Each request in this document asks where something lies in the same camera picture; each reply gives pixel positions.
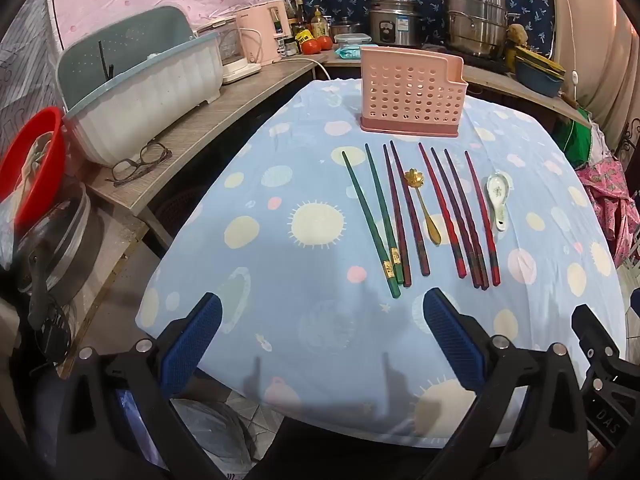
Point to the dark purple chopstick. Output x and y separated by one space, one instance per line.
409 210
395 210

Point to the teal lidded food container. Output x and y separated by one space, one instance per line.
352 39

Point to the wood grain side counter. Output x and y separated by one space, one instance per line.
210 115

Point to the pink floral cloth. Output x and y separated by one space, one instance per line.
607 200

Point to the stacked blue basins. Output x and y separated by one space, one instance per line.
540 77

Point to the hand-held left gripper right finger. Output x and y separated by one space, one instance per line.
452 340

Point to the white ceramic spoon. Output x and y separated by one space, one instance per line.
496 187

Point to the steel rice cooker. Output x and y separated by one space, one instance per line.
395 22

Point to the large steel steamer pot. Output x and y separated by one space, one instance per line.
475 20

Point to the dark framed eyeglasses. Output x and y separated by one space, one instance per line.
141 162

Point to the gold flower spoon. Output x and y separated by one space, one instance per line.
432 232

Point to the dark wooden chair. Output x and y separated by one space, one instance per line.
629 140

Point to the red chopstick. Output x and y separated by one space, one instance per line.
462 210
441 210
451 210
479 210

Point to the yellow label bottle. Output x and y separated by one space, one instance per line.
303 35

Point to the white dish drainer with lid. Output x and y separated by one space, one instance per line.
150 95

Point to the blue wipes pack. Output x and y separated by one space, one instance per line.
347 52

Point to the beige cloth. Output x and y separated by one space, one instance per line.
39 160

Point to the amber oil bottle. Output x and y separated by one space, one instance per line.
319 22

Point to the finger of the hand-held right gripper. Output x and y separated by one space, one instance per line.
597 335

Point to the beige curtain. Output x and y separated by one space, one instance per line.
585 20

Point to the red plastic basin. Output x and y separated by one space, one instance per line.
35 125

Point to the small clear jar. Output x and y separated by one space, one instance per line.
289 46

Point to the green bag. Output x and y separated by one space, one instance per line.
582 142

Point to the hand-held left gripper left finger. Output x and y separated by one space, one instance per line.
192 345

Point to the brown plastic basket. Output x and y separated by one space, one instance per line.
175 207

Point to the dark glass bottle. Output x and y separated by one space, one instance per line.
299 10

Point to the small steel lidded pot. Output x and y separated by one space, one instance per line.
345 26

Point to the green chopstick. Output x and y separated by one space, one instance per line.
383 210
365 210

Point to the pink electric kettle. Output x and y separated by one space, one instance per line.
260 35

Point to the blue dotted tablecloth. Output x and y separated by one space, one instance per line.
300 170

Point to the glass pot lid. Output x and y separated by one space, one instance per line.
60 240

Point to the red tomato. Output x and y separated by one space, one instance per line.
326 42
311 46

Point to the pink perforated utensil holder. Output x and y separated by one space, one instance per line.
410 92

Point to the yellow brown stuffed toy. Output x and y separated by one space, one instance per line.
517 35

